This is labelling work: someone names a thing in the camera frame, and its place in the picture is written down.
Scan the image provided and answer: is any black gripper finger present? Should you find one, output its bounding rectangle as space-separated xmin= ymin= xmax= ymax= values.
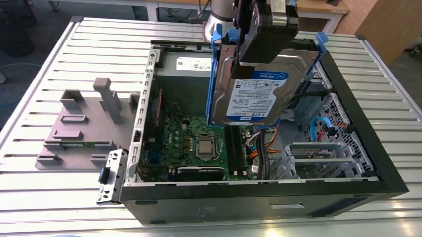
xmin=230 ymin=0 xmax=263 ymax=79
xmin=262 ymin=0 xmax=301 ymax=34

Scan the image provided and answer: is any hard disk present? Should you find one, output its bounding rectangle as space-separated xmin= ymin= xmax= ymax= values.
xmin=204 ymin=23 xmax=329 ymax=128

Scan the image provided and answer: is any blue disk wire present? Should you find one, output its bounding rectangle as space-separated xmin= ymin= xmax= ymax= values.
xmin=310 ymin=117 xmax=334 ymax=143

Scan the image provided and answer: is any red disk wire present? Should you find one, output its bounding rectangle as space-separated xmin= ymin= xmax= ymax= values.
xmin=331 ymin=123 xmax=357 ymax=135

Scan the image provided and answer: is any grey metal drive cage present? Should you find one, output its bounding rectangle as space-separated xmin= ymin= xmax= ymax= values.
xmin=279 ymin=59 xmax=333 ymax=121

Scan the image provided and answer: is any wooden cabinet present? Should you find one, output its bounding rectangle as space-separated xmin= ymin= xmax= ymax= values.
xmin=334 ymin=0 xmax=422 ymax=65

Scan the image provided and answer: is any grey power supply unit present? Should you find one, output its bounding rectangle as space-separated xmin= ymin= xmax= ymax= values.
xmin=155 ymin=52 xmax=212 ymax=117

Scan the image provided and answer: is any CPU socket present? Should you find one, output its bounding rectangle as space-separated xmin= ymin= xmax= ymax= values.
xmin=194 ymin=133 xmax=219 ymax=162

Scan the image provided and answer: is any black RAM slot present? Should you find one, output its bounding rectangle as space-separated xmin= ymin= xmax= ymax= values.
xmin=225 ymin=125 xmax=241 ymax=177
xmin=233 ymin=126 xmax=249 ymax=176

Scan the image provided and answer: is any green motherboard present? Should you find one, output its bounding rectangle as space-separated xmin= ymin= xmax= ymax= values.
xmin=138 ymin=116 xmax=255 ymax=182

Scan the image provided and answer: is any silver CPU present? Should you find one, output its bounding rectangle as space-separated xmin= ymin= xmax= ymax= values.
xmin=196 ymin=140 xmax=215 ymax=156

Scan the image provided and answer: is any black graphics card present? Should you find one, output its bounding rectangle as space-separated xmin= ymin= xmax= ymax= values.
xmin=167 ymin=166 xmax=226 ymax=182

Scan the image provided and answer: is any blue expansion slot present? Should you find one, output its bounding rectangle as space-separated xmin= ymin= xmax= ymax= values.
xmin=147 ymin=149 xmax=162 ymax=165

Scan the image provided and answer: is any grey plastic parts rack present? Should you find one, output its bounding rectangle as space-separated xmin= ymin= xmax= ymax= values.
xmin=35 ymin=77 xmax=143 ymax=171

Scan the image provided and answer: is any black open PC case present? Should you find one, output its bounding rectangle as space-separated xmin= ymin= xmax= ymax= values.
xmin=120 ymin=39 xmax=410 ymax=225

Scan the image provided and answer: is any green RAM stick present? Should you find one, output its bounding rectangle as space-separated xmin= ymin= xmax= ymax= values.
xmin=60 ymin=142 xmax=111 ymax=149

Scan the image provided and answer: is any black office chair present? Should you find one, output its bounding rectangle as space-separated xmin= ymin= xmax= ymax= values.
xmin=0 ymin=0 xmax=38 ymax=58

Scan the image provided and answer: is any wooden desk with white frame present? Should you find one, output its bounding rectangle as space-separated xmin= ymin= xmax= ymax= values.
xmin=144 ymin=0 xmax=350 ymax=34

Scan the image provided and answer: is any orange wire bundle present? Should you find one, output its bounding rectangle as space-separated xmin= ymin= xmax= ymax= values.
xmin=250 ymin=127 xmax=282 ymax=158

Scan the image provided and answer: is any thin red wire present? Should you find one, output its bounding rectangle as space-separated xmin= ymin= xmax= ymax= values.
xmin=148 ymin=88 xmax=164 ymax=143

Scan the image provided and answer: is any metal card retention bracket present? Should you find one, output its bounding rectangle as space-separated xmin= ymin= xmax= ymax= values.
xmin=96 ymin=149 xmax=128 ymax=205

